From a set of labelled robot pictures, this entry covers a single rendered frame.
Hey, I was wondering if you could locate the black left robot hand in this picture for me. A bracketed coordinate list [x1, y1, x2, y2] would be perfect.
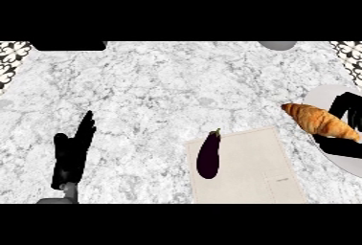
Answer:
[48, 110, 97, 191]

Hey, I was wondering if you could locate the golden brown croissant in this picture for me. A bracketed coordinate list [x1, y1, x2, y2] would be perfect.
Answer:
[279, 102, 362, 143]

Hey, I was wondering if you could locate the beige placemat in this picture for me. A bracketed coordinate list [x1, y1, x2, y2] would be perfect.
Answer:
[183, 125, 308, 205]

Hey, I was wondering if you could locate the white round plate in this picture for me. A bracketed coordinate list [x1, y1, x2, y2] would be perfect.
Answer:
[301, 84, 362, 178]

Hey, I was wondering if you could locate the dark purple eggplant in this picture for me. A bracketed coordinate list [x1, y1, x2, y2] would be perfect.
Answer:
[194, 127, 223, 180]

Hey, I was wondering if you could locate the black appliance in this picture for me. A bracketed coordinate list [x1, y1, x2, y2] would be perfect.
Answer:
[29, 40, 109, 52]

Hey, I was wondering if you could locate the grey round object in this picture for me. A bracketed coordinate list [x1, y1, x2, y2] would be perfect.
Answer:
[257, 40, 299, 52]

